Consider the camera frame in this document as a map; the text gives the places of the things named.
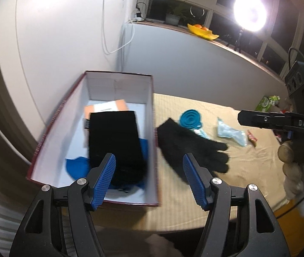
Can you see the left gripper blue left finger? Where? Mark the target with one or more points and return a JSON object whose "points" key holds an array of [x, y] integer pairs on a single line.
{"points": [[40, 232]]}

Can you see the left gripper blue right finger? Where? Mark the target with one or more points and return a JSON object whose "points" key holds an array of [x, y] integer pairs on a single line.
{"points": [[240, 221]]}

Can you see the red snack packet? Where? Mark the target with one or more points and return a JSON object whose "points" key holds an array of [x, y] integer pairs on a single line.
{"points": [[252, 138]]}

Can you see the cotton balls plastic bag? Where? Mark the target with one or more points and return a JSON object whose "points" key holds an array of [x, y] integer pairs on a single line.
{"points": [[225, 131]]}

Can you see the blue towel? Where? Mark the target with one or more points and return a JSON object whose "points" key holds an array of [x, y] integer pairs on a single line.
{"points": [[81, 166]]}

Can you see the black cloth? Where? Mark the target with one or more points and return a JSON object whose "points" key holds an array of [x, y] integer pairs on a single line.
{"points": [[116, 132]]}

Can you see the black knit glove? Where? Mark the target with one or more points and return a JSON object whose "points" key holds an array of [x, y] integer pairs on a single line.
{"points": [[175, 141]]}

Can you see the orange white tissue pack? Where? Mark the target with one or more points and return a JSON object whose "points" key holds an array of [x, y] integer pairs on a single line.
{"points": [[115, 105]]}

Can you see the white gloved right hand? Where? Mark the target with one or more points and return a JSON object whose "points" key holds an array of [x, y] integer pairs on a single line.
{"points": [[291, 153]]}

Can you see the green white paper bag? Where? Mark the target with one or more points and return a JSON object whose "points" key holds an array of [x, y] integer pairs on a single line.
{"points": [[268, 103]]}

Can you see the dark red cardboard box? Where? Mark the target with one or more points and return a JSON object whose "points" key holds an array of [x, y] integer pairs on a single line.
{"points": [[66, 136]]}

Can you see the blue collapsible silicone funnel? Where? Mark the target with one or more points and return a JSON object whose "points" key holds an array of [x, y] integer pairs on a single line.
{"points": [[190, 119]]}

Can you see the yellow fruit bowl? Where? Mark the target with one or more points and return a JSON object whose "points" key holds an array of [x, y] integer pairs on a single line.
{"points": [[202, 32]]}

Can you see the potted plant on sill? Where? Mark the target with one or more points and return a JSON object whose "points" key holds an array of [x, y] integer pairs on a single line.
{"points": [[175, 13]]}

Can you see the ring light on tripod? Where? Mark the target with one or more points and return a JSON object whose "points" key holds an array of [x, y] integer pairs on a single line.
{"points": [[249, 15]]}

